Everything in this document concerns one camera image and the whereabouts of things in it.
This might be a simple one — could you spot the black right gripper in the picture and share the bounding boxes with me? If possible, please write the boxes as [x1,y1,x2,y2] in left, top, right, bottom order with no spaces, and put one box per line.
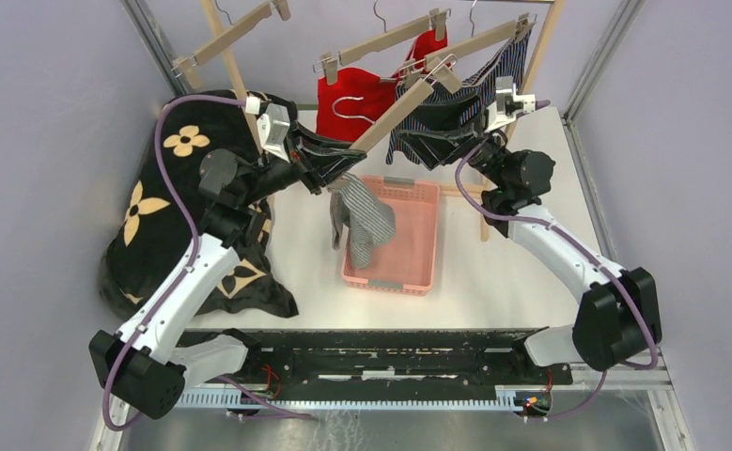
[397,88,509,190]

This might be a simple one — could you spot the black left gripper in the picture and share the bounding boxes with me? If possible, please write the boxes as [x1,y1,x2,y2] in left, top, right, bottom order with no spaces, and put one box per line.
[240,119,366,207]

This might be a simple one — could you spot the wooden clip hanger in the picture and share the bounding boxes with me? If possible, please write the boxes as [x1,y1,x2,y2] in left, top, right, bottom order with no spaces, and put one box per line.
[349,54,462,153]
[172,1,291,97]

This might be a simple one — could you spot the grey striped underwear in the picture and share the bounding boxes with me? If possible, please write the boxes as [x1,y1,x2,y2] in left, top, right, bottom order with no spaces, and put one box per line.
[328,173,397,269]

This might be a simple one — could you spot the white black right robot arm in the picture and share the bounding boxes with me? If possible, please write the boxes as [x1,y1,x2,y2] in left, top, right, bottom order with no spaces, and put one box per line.
[399,96,662,383]

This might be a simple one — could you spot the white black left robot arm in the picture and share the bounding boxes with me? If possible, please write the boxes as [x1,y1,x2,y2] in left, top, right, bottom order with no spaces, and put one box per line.
[89,121,367,431]

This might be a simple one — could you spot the red printed underwear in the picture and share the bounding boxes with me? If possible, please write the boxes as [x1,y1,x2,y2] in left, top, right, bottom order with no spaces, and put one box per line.
[316,31,448,142]

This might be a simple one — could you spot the empty wooden clip hanger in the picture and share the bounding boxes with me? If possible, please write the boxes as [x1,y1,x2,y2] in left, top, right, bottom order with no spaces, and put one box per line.
[172,1,291,97]

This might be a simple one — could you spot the dark striped boxer shorts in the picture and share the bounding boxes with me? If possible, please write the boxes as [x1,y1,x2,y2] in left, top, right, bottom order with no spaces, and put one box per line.
[385,33,531,164]

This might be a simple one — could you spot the pink perforated plastic basket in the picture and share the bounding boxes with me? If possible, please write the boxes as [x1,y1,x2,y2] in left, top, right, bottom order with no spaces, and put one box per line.
[341,176,441,296]

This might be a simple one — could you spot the black beige flower blanket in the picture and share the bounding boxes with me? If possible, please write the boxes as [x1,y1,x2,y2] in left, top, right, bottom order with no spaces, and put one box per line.
[99,101,299,319]

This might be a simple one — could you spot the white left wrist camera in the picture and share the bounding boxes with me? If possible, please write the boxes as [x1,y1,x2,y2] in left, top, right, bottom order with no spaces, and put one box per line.
[243,96,291,163]

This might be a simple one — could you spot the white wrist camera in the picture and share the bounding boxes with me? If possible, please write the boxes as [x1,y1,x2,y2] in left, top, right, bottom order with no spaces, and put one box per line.
[243,96,291,163]
[485,76,549,132]

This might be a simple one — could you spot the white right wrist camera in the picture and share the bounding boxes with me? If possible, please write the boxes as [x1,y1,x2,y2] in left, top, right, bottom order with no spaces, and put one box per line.
[485,76,549,132]

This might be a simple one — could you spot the wooden clothes rack frame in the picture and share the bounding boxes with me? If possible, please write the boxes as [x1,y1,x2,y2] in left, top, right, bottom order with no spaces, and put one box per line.
[198,0,568,242]

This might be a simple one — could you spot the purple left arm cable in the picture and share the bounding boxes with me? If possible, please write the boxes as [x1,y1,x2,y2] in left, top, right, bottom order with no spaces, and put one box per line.
[101,93,261,433]

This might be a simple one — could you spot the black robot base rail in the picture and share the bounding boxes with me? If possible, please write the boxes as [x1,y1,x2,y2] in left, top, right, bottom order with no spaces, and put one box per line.
[172,328,575,417]

